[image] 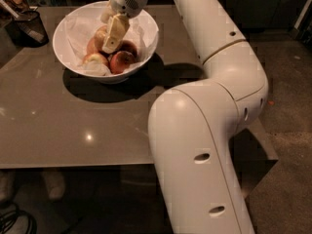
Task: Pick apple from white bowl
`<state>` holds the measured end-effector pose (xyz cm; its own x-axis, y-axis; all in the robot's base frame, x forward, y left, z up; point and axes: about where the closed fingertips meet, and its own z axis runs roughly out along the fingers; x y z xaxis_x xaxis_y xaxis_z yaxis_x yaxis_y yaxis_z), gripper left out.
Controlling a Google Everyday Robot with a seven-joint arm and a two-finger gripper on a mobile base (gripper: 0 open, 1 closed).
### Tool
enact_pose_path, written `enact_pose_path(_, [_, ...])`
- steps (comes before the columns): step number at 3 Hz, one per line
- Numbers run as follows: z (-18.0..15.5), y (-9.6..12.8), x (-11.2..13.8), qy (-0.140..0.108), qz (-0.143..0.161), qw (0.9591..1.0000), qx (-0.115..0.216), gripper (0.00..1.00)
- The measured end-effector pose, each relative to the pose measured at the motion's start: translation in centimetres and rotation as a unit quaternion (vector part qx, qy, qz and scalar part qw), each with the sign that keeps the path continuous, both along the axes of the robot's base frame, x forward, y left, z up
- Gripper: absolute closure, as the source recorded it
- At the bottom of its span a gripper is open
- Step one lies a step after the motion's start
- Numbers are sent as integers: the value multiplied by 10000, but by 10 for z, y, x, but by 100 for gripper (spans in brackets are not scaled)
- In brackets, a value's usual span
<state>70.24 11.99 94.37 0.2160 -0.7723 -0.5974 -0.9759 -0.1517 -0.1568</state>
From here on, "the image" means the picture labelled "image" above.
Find red apple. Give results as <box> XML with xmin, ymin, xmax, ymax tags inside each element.
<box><xmin>120</xmin><ymin>40</ymin><xmax>137</xmax><ymax>58</ymax></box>
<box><xmin>110</xmin><ymin>51</ymin><xmax>136</xmax><ymax>74</ymax></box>
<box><xmin>86</xmin><ymin>37</ymin><xmax>98</xmax><ymax>55</ymax></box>

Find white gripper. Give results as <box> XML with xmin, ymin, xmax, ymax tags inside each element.
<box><xmin>100</xmin><ymin>0</ymin><xmax>148</xmax><ymax>54</ymax></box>

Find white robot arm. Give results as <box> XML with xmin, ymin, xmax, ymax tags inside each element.
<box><xmin>148</xmin><ymin>0</ymin><xmax>268</xmax><ymax>234</ymax></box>

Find white ceramic bowl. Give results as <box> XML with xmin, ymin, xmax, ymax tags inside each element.
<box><xmin>52</xmin><ymin>0</ymin><xmax>161</xmax><ymax>85</ymax></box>

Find black mesh basket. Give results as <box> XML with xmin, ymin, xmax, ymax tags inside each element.
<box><xmin>6</xmin><ymin>11</ymin><xmax>49</xmax><ymax>48</ymax></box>

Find left rear red apple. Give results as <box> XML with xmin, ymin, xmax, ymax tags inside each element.
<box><xmin>86</xmin><ymin>37</ymin><xmax>98</xmax><ymax>55</ymax></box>

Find black cables on floor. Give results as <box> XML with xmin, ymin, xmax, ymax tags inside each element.
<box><xmin>0</xmin><ymin>202</ymin><xmax>38</xmax><ymax>234</ymax></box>

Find front right red apple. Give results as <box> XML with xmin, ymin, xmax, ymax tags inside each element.
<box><xmin>110</xmin><ymin>51</ymin><xmax>136</xmax><ymax>74</ymax></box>

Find yellow-red apple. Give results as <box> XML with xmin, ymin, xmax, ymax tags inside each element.
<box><xmin>94</xmin><ymin>25</ymin><xmax>111</xmax><ymax>54</ymax></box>

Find right rear red apple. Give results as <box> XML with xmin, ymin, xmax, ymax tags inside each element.
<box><xmin>120</xmin><ymin>40</ymin><xmax>137</xmax><ymax>58</ymax></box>

